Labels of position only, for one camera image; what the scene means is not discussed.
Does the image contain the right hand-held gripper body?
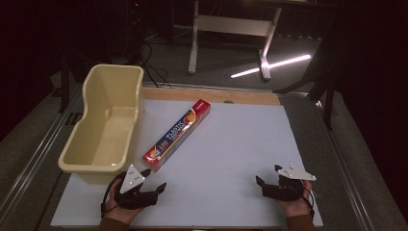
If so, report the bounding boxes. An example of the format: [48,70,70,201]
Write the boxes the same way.
[261,163,318,202]

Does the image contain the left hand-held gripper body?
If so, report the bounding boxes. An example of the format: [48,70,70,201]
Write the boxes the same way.
[113,164,159,211]

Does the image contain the cream plastic bin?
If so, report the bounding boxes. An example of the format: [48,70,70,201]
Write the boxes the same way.
[58,64,145,186]

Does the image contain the red blue plastic wrap box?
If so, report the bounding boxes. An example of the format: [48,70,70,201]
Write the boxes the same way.
[141,98,212,173]

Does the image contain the person's right hand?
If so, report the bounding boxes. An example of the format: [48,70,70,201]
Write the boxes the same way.
[274,179,314,218]

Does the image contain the person's left hand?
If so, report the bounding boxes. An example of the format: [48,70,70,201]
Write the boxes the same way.
[104,178,146,224]

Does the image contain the black tripod stand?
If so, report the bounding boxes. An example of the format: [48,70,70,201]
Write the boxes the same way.
[273,47,337,131]

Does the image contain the black stand leg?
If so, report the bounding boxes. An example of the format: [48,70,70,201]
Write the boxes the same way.
[59,52,70,114]

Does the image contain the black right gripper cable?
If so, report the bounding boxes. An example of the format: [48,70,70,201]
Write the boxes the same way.
[301,184,317,221]

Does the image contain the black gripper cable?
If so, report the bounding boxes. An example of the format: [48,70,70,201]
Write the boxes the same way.
[301,184,317,221]
[100,170,128,219]

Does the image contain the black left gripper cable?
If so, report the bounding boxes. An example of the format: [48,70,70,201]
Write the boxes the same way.
[100,170,128,219]

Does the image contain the metal floor rail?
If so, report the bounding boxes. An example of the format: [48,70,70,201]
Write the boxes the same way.
[0,82,83,222]
[315,99,377,231]

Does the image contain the black floor cables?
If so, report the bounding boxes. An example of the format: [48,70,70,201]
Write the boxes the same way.
[138,40,173,89]

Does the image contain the white metal table frame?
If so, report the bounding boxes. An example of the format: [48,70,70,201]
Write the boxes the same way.
[188,0,284,82]

